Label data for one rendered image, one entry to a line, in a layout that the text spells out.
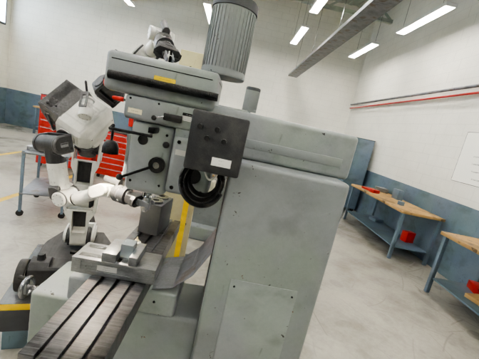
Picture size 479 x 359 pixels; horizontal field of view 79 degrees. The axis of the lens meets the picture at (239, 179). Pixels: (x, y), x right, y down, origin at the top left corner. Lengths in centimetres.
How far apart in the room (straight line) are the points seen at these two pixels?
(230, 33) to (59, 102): 97
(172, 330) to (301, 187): 92
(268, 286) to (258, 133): 67
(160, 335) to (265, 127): 110
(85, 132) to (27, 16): 1121
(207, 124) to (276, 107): 951
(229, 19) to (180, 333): 143
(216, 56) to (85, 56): 1051
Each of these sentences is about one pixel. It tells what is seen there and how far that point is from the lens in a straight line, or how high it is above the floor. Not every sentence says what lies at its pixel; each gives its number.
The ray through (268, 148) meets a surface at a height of 163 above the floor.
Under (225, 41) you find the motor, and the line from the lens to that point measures 133.
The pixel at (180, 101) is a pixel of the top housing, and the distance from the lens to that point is 128.
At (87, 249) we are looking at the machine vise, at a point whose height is 103.
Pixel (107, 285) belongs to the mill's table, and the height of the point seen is 96.
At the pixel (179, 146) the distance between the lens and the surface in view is 129.
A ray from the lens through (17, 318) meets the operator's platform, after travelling 235.
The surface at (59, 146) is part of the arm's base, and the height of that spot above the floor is 141.
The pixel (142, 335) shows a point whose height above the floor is 64.
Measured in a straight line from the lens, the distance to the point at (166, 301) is 150.
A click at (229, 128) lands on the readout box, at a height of 168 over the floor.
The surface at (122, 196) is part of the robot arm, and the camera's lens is 154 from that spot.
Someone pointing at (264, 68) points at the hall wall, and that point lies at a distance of 1059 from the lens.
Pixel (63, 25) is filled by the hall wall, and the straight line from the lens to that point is 1221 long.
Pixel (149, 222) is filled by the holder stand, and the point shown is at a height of 103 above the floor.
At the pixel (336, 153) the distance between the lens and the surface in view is 136.
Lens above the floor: 171
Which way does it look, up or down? 11 degrees down
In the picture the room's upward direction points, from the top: 12 degrees clockwise
